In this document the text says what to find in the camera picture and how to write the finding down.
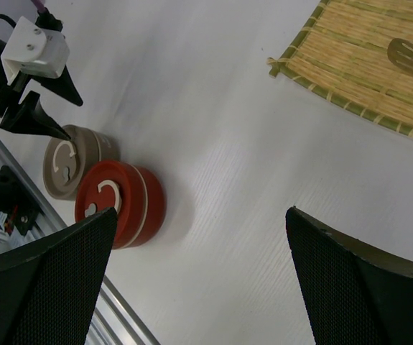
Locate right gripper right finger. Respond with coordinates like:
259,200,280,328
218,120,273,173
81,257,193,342
286,207,413,344

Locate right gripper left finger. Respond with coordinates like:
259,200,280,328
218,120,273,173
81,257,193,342
0,208,117,344

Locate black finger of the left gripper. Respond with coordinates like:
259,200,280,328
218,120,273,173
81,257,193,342
32,66,83,106

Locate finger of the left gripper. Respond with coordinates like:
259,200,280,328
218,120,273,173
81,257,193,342
0,91,70,141

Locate grey round lid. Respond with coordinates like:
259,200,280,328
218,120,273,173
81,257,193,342
43,125,100,201

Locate red round lid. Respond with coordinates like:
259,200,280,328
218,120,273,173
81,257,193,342
74,160,148,249

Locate metal tongs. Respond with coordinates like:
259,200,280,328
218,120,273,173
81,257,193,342
387,38,413,76

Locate steel round container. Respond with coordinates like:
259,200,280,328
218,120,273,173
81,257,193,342
129,166,167,247
94,132,121,161

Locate bamboo mat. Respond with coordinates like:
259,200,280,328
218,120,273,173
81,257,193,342
267,1,413,138

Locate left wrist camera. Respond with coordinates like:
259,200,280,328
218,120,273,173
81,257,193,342
1,17,70,86

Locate aluminium rail frame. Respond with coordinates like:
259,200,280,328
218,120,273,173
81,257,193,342
0,140,157,344

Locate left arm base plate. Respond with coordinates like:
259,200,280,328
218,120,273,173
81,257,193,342
0,165,40,236

